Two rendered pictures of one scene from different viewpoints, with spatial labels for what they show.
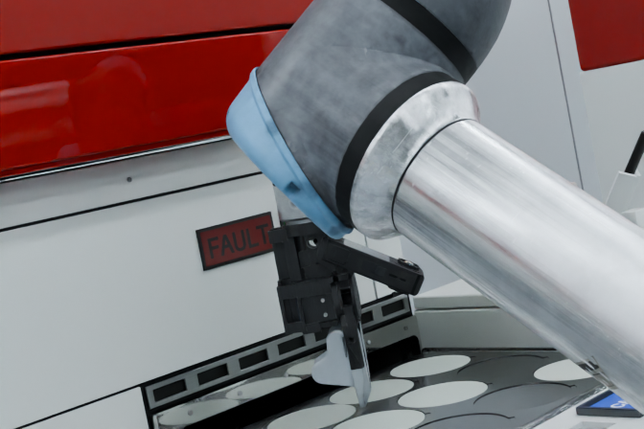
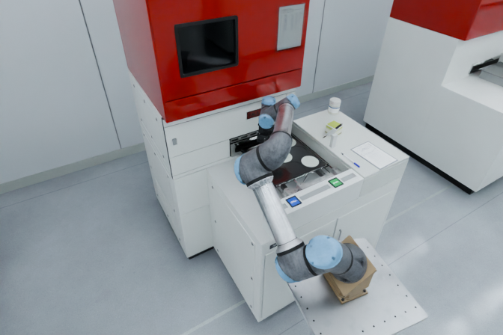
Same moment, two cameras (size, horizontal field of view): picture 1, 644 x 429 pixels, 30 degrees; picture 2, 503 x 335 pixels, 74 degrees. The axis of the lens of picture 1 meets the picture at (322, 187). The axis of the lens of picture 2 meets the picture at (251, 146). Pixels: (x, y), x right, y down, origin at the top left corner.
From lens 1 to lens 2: 95 cm
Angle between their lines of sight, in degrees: 36
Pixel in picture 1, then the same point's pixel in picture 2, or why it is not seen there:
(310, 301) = (262, 137)
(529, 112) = (384, 0)
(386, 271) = not seen: hidden behind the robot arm
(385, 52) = (258, 170)
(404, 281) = not seen: hidden behind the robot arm
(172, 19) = (249, 77)
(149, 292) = (234, 123)
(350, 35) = (254, 165)
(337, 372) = not seen: hidden behind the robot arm
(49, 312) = (214, 128)
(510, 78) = not seen: outside the picture
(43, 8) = (221, 80)
